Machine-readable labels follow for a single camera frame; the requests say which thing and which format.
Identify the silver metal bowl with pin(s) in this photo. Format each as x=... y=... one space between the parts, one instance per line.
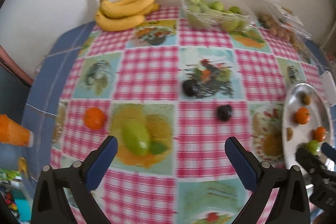
x=319 y=116

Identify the clear box of longans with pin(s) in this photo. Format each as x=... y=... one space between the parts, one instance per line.
x=280 y=21

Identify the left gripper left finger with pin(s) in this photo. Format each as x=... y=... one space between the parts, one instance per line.
x=50 y=203

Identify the small orange tangerine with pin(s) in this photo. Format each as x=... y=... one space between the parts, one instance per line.
x=94 y=118

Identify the orange tangerine in bowl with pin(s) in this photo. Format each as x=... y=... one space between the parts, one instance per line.
x=302 y=116

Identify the orange tangerine with stem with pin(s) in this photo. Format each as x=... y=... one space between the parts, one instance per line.
x=319 y=134

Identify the dark plum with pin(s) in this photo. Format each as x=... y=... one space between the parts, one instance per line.
x=190 y=88
x=224 y=112

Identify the dark plum centre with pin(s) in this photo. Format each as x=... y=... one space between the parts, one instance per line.
x=224 y=112

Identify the checkered fruit print tablecloth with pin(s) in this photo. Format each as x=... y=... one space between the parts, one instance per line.
x=137 y=75

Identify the white plastic device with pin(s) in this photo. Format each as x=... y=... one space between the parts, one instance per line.
x=329 y=88

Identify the large green mango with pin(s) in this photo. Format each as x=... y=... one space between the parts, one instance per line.
x=313 y=147

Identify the pink chair frame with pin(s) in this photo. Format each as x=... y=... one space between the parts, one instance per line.
x=15 y=68

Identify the yellow banana bunch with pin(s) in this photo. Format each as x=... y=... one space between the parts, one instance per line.
x=123 y=14

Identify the blue plaid undercloth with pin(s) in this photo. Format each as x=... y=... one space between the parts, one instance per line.
x=42 y=102

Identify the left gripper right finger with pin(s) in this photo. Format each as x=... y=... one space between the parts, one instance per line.
x=291 y=204

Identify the plastic tray of green fruits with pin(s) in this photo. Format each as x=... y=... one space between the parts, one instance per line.
x=225 y=15

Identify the dark plum upper left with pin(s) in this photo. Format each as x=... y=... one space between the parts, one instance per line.
x=190 y=88

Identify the small green mango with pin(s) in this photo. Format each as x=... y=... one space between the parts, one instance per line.
x=136 y=138

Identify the orange cone object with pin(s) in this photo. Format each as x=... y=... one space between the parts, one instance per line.
x=14 y=134

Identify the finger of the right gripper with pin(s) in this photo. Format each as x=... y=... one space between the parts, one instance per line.
x=307 y=160
x=329 y=151

